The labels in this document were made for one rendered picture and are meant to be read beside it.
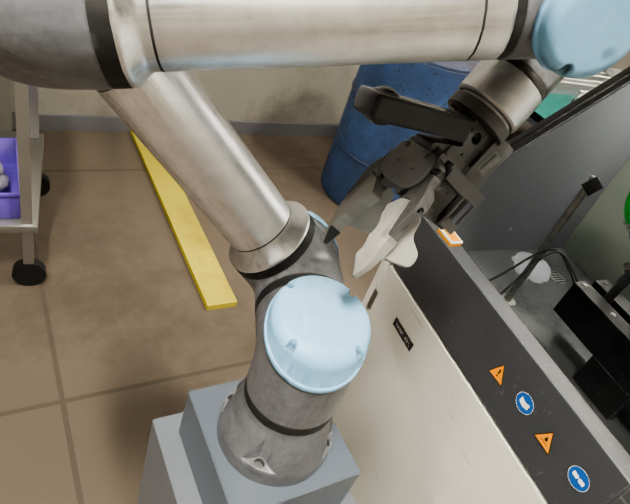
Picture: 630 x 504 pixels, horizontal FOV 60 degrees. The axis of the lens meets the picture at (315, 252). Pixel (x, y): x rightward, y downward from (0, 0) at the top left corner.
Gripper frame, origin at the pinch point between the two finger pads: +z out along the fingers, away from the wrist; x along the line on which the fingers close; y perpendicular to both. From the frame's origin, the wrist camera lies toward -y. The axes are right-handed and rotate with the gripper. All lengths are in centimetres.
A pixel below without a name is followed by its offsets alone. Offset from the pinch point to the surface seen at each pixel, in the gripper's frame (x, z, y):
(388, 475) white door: 30, 39, 78
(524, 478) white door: 0, 12, 62
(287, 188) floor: 209, 15, 102
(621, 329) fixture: 9, -19, 66
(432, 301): 33, 1, 52
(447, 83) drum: 162, -69, 103
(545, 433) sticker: 0, 3, 56
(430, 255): 38, -6, 47
